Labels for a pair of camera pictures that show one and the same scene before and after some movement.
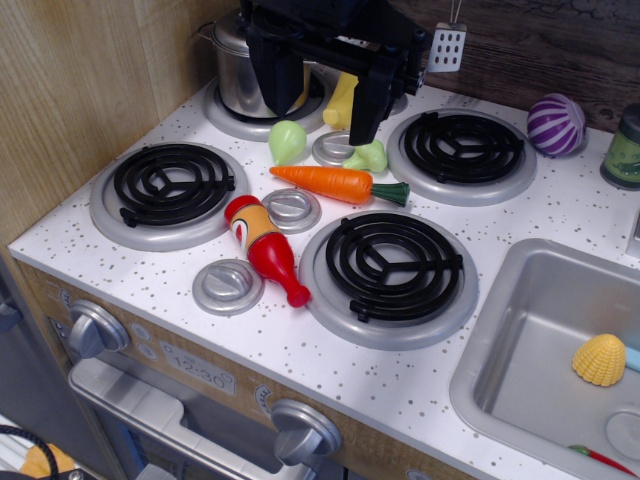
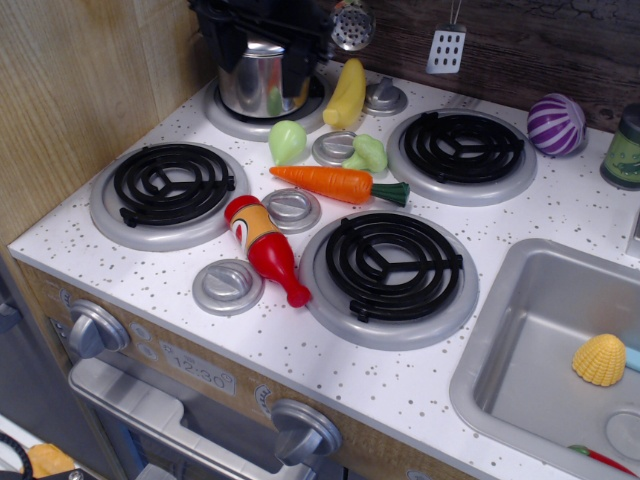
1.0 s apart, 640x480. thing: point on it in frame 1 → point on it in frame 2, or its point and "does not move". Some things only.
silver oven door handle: (154, 414) does not move
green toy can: (621, 168) does not move
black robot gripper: (376, 23) → (305, 22)
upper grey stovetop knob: (332, 148) does not move
